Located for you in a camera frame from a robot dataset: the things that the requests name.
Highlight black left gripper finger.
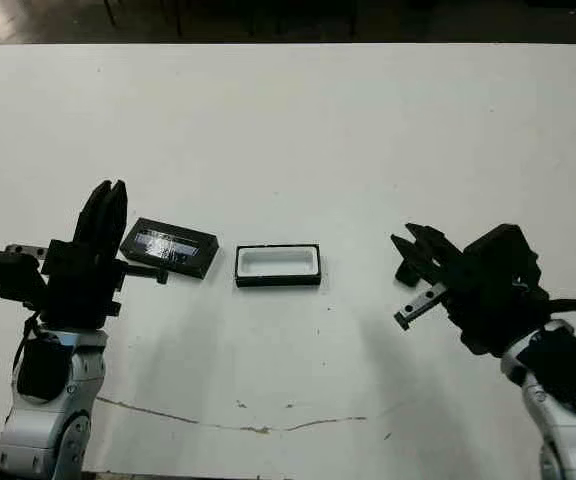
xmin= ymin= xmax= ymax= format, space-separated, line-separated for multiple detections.
xmin=74 ymin=179 xmax=115 ymax=267
xmin=100 ymin=179 xmax=130 ymax=265

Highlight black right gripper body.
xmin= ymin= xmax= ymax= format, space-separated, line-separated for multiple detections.
xmin=393 ymin=252 xmax=552 ymax=358

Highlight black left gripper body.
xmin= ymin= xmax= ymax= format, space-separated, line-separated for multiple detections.
xmin=5 ymin=239 xmax=170 ymax=331

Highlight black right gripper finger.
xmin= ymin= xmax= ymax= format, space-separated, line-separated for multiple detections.
xmin=405 ymin=222 xmax=463 ymax=271
xmin=390 ymin=233 xmax=444 ymax=289

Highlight black box lid with print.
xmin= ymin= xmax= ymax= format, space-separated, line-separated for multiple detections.
xmin=119 ymin=216 xmax=221 ymax=282

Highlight black box with white insert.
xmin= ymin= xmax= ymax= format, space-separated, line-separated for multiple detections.
xmin=234 ymin=243 xmax=323 ymax=290

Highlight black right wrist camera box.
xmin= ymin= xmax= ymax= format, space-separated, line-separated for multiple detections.
xmin=462 ymin=223 xmax=540 ymax=291

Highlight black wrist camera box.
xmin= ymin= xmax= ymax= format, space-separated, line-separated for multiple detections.
xmin=462 ymin=223 xmax=540 ymax=291
xmin=0 ymin=249 xmax=49 ymax=306

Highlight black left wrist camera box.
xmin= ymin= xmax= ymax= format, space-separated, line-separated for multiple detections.
xmin=0 ymin=249 xmax=49 ymax=306

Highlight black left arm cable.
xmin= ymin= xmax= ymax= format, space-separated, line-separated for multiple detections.
xmin=7 ymin=312 xmax=39 ymax=401

